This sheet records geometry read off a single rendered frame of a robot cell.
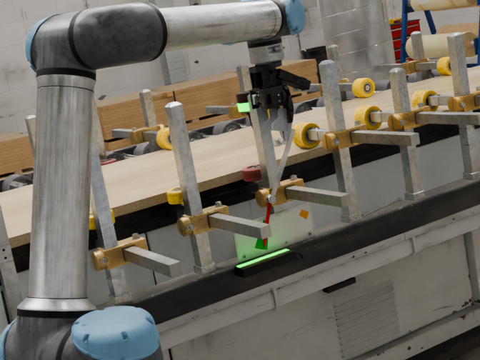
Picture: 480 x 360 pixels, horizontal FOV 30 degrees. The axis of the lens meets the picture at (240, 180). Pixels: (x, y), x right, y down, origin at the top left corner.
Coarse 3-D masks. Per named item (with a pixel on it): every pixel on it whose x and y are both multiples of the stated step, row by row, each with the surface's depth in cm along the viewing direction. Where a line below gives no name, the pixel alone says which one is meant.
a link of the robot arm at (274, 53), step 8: (248, 48) 233; (256, 48) 230; (264, 48) 229; (272, 48) 230; (280, 48) 231; (256, 56) 230; (264, 56) 229; (272, 56) 230; (280, 56) 231; (256, 64) 233
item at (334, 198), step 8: (256, 184) 258; (288, 192) 245; (296, 192) 242; (304, 192) 238; (312, 192) 235; (320, 192) 233; (328, 192) 232; (336, 192) 230; (304, 200) 239; (312, 200) 236; (320, 200) 233; (328, 200) 230; (336, 200) 227; (344, 200) 226
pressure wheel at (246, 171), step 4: (256, 164) 263; (244, 168) 261; (248, 168) 261; (252, 168) 259; (256, 168) 257; (244, 172) 258; (248, 172) 257; (252, 172) 256; (256, 172) 256; (260, 172) 256; (244, 176) 259; (248, 176) 257; (252, 176) 257; (256, 176) 256; (260, 176) 256; (244, 180) 259; (248, 180) 258; (252, 180) 257; (256, 180) 257; (260, 180) 260
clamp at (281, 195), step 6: (288, 180) 251; (294, 180) 249; (300, 180) 249; (282, 186) 246; (288, 186) 247; (258, 192) 245; (264, 192) 244; (270, 192) 244; (276, 192) 245; (282, 192) 246; (258, 198) 246; (264, 198) 243; (276, 198) 245; (282, 198) 246; (258, 204) 247; (264, 204) 244; (276, 204) 245
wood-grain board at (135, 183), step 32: (384, 96) 363; (384, 128) 289; (128, 160) 320; (160, 160) 307; (224, 160) 284; (256, 160) 273; (288, 160) 270; (32, 192) 289; (128, 192) 260; (160, 192) 251
